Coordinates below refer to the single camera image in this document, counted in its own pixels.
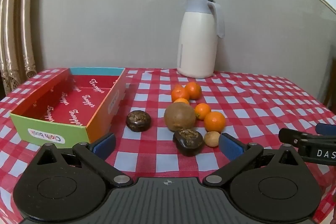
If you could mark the colourful cardboard box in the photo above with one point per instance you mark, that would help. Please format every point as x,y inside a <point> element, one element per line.
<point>78,98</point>

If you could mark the white thermos jug grey lid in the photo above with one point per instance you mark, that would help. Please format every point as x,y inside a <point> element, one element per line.
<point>197,43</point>

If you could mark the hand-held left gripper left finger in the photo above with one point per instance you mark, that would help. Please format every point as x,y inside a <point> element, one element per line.
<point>105,144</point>

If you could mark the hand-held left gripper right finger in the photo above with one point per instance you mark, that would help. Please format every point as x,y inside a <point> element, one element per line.
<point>231,146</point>

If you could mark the red white checkered tablecloth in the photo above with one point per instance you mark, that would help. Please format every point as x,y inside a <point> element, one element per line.
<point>157,155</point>

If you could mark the brown wooden furniture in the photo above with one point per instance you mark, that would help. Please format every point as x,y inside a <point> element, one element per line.
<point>332,82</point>

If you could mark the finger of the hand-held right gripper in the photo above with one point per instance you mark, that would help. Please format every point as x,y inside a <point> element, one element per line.
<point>325,129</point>
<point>292,135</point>

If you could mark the small round brown fruit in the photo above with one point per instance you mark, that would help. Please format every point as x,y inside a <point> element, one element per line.
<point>211,139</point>

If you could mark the large round brown fruit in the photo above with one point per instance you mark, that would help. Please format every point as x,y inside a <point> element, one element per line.
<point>179,116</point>

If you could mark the orange mandarin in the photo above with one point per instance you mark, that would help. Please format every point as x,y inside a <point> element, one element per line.
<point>179,93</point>
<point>181,101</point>
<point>194,90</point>
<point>214,122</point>
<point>202,111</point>

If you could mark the beige curtain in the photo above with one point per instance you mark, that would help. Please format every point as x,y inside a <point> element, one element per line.
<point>15,29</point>

